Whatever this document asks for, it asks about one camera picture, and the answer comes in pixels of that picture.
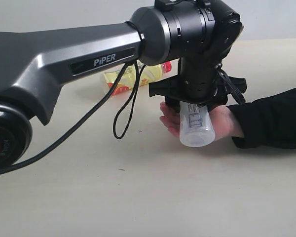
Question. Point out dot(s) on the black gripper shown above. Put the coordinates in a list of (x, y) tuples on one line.
[(210, 92)]

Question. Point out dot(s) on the white green yogurt drink bottle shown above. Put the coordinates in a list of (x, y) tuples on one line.
[(196, 129)]

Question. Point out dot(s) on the black sleeved forearm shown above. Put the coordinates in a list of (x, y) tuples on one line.
[(269, 121)]

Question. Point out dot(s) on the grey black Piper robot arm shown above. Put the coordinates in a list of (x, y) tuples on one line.
[(34, 66)]

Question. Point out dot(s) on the open bare human hand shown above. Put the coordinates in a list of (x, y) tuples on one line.
[(223, 120)]

